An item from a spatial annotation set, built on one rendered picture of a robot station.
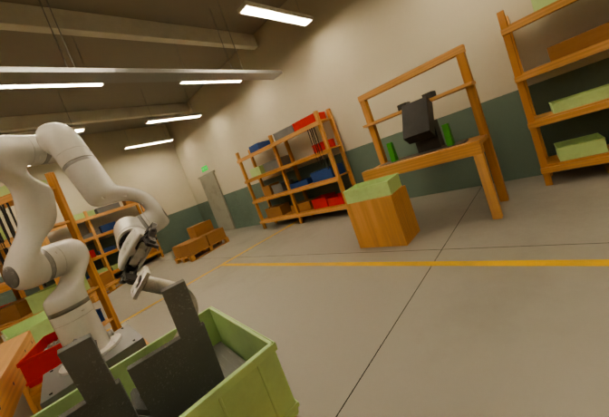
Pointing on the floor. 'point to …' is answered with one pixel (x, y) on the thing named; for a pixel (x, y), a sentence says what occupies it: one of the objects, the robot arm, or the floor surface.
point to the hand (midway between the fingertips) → (141, 262)
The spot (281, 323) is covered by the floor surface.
